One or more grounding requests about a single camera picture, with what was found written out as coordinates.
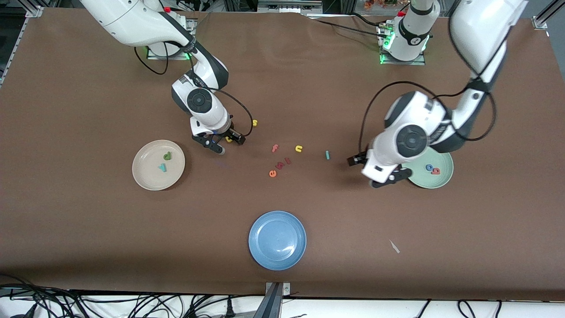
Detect pale green plate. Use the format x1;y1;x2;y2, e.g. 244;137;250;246
408;148;454;189

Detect brown table cover sheet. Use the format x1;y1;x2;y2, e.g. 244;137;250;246
0;8;565;301

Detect beige brown plate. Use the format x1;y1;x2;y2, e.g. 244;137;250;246
132;140;186;191

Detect blue plate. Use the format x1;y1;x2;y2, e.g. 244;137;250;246
248;211;307;271

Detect orange background object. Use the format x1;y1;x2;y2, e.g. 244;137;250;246
363;0;399;10

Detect aluminium corner profile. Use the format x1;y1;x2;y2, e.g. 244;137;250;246
532;0;565;30

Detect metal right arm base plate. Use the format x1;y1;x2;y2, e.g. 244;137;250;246
147;42;197;60

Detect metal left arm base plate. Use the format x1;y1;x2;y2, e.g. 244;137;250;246
379;22;426;66

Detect black cables on table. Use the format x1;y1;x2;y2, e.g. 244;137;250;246
305;12;391;40

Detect grey metal frame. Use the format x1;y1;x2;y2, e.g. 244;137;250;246
257;0;324;14

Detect metal clamp bracket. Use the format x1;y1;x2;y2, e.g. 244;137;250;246
265;282;291;318

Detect looped black floor cable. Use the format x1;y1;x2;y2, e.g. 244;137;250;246
457;300;503;318

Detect aluminium table edge rail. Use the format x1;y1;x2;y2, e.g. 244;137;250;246
0;5;43;87

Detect tangled black floor cables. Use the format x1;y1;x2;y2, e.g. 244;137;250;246
0;274;265;318

